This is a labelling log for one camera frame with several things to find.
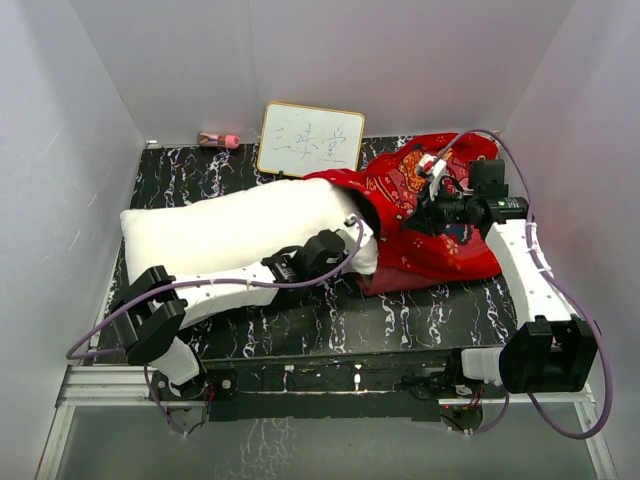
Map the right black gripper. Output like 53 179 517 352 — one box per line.
400 180 477 239

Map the red patterned pillowcase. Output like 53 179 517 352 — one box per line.
302 131 504 297

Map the white pillow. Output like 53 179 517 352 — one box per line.
120 178 361 281

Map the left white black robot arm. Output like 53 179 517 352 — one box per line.
110 229 361 399

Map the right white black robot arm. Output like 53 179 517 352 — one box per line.
404 155 597 397

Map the small yellow-framed whiteboard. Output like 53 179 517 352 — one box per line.
256 102 365 177

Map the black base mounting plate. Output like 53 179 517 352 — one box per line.
151 349 504 423

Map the pink whiteboard marker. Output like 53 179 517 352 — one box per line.
197 132 240 149

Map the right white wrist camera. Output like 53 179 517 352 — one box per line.
416 154 447 200

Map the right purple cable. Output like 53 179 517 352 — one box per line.
432 129 614 441

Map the purple cable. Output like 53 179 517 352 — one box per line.
65 214 366 436
432 129 614 441

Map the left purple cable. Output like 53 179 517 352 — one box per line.
65 214 366 436

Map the aluminium frame rail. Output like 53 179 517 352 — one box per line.
34 137 619 480

